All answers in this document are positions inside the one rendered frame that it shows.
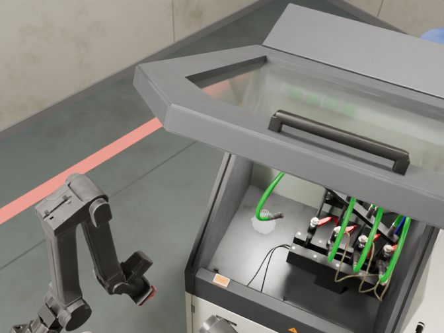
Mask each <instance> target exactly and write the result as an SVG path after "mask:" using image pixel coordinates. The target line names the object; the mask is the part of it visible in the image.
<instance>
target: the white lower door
mask: <svg viewBox="0 0 444 333"><path fill-rule="evenodd" d="M191 312H193V333H198V329H199V327H200V325H202V324H203V322H204V321H205V320H206V319H208V318H209V317H210V316H211V315H215V317H216V318H217V319H218V320H219V319H221V318H224V319H225V320H226V321H227V322H228V323H229V324H230V325H231V326H232V327H233V328H234V329H235V330H236V331H237V332H238V333H278V332H275V331H273V330H271V329H269V328H266V327H265V326H262V325H260V324H257V323H255V322H253V321H251V320H248V319H246V318H244V317H242V316H239V315H237V314H235V313H232V312H231V311H228V310H226V309H223V308H221V307H219V306H217V305H214V304H213V303H210V302H208V301H205V300H203V299H201V298H199V297H196V296H195V295H192V305H191Z"/></svg>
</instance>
